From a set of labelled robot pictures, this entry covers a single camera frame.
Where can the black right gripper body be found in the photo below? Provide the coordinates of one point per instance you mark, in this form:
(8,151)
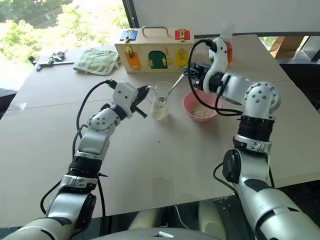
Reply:
(200,78)

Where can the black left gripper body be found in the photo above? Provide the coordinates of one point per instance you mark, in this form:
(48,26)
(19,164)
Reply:
(140,96)

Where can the clear glass mug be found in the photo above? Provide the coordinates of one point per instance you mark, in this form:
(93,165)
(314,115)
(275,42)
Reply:
(163,92)

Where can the metal spoon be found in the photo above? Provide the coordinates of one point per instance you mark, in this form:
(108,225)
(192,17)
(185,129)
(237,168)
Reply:
(172,88)

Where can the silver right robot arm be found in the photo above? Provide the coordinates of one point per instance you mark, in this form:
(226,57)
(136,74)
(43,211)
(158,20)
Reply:
(260,97)

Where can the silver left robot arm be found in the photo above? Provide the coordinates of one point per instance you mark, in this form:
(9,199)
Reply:
(96,140)

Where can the oatmeal in glass mug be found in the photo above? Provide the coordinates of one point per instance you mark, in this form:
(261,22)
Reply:
(160,110)

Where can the pink bowl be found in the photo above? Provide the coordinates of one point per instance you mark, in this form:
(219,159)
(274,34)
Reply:
(187,102)

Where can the oatmeal in pink bowl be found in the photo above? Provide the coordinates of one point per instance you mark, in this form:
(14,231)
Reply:
(203,111)

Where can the glass of orange liquid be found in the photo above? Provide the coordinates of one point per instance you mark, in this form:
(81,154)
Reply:
(229,51)

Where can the wooden lock box with doors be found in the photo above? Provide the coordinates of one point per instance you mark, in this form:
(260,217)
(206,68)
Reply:
(147,47)

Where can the green quilted cloth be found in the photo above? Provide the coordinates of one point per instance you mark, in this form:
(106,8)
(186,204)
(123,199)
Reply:
(96,61)

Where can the brown wooden plank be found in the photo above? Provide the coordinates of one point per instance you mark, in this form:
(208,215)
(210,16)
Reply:
(278,46)

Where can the bunch of dark keys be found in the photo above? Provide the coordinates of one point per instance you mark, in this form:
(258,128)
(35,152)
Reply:
(58,56)

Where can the white robot leg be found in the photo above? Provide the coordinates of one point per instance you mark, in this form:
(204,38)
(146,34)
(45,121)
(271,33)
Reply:
(212,218)
(145,220)

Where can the small black object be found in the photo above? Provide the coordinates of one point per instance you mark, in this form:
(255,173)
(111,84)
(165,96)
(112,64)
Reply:
(32,59)

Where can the grey robot torso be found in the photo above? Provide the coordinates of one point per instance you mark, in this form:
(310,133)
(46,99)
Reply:
(155,234)

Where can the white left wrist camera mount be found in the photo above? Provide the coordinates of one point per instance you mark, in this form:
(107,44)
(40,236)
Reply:
(123,96)

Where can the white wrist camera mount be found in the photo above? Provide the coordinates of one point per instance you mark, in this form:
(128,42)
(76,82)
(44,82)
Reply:
(123,96)
(218,62)

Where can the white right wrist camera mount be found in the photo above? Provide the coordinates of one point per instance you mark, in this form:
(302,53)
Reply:
(218,62)

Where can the black window frame post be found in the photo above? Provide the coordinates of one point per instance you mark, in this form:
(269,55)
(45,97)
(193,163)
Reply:
(131,13)

